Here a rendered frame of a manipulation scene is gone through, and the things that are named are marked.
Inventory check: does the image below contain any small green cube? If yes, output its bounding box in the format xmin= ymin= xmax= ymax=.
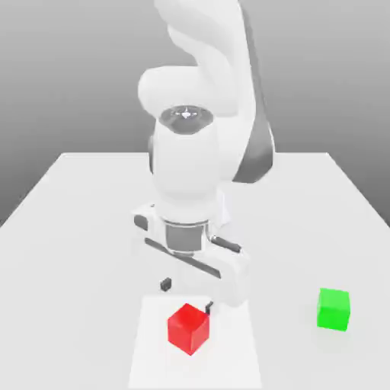
xmin=315 ymin=287 xmax=351 ymax=332

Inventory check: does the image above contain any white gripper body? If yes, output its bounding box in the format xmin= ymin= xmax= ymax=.
xmin=140 ymin=236 xmax=251 ymax=309

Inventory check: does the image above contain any small red cube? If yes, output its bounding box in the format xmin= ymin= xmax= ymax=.
xmin=166 ymin=302 xmax=212 ymax=356

